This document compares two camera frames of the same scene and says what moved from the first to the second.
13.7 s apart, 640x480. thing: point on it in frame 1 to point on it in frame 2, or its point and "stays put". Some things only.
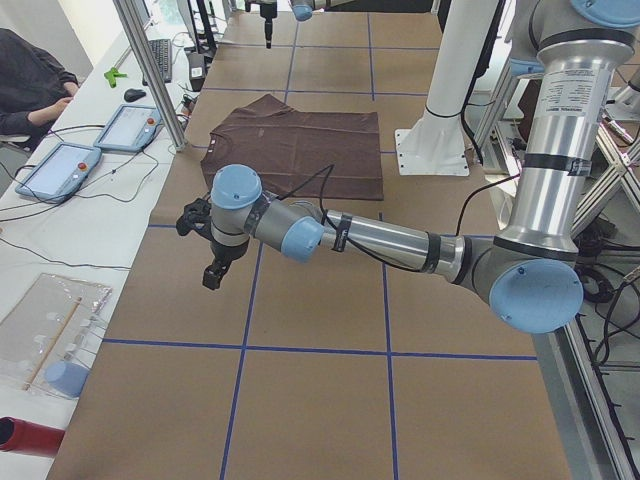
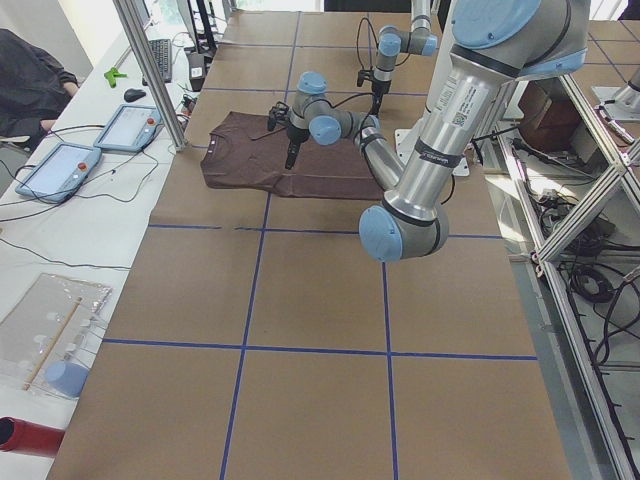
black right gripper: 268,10 to 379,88
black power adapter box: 196,70 stays put
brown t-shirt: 289,149 stays put
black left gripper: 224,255 to 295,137
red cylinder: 18,435 stays put
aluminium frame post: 142,46 stays put
